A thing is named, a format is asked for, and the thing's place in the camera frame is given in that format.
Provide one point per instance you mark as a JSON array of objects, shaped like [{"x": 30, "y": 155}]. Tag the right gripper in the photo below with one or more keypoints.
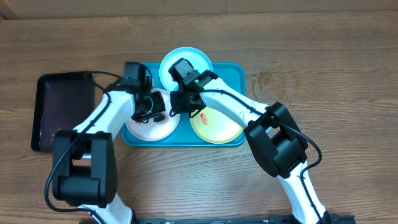
[{"x": 183, "y": 104}]

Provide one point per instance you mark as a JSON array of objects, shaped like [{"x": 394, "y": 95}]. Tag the white plate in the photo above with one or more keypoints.
[{"x": 154, "y": 131}]

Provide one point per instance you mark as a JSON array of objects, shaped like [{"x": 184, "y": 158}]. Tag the black rectangular tray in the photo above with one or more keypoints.
[{"x": 62, "y": 101}]

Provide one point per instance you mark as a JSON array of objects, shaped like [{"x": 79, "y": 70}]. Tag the light blue plate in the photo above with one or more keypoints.
[{"x": 196, "y": 57}]

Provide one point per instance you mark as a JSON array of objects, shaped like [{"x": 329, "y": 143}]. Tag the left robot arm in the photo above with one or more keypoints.
[{"x": 84, "y": 176}]

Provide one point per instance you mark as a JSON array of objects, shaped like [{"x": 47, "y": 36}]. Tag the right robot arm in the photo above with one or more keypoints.
[{"x": 275, "y": 140}]

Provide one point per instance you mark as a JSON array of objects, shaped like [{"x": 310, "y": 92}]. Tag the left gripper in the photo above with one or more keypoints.
[{"x": 159, "y": 106}]

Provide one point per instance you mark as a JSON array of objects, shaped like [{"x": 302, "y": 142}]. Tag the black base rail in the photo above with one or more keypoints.
[{"x": 273, "y": 219}]

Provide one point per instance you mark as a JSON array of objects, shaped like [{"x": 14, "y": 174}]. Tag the yellow-green plate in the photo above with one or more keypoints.
[{"x": 214, "y": 127}]

